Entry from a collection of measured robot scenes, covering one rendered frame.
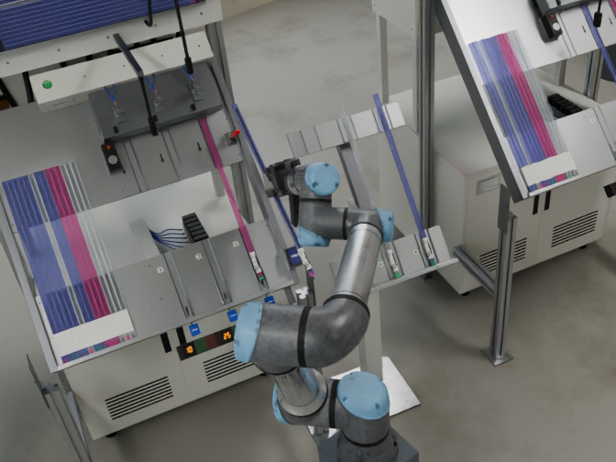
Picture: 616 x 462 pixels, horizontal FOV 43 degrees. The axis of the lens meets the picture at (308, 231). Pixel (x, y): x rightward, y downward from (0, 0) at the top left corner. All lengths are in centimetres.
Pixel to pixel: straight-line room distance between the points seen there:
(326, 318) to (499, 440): 138
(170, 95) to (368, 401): 100
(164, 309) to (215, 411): 80
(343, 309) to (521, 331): 166
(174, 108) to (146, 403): 106
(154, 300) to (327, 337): 81
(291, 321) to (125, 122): 94
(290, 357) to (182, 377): 129
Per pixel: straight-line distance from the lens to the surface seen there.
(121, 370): 261
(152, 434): 284
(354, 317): 145
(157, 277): 214
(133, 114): 218
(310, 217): 176
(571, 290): 324
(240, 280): 215
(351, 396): 180
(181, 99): 220
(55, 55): 219
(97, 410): 270
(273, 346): 144
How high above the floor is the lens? 216
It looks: 38 degrees down
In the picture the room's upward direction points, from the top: 7 degrees counter-clockwise
